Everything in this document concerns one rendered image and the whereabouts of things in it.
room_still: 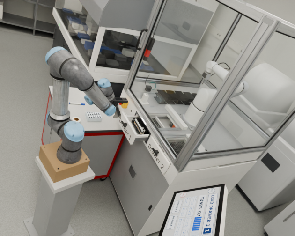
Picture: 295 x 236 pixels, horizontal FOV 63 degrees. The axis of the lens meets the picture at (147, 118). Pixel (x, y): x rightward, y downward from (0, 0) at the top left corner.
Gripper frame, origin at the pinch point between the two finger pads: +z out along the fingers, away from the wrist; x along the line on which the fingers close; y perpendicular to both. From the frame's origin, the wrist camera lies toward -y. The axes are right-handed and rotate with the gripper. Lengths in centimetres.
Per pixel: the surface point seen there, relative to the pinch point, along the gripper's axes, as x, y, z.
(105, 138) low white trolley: -11.3, 17.4, 30.0
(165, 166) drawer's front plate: 45, -12, 22
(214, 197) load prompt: 89, -20, -6
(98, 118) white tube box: -20.7, 15.4, 14.1
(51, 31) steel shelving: -370, 25, 83
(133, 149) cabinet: 2.9, 0.2, 43.5
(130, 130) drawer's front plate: 7.9, -2.9, 12.4
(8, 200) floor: -9, 112, 45
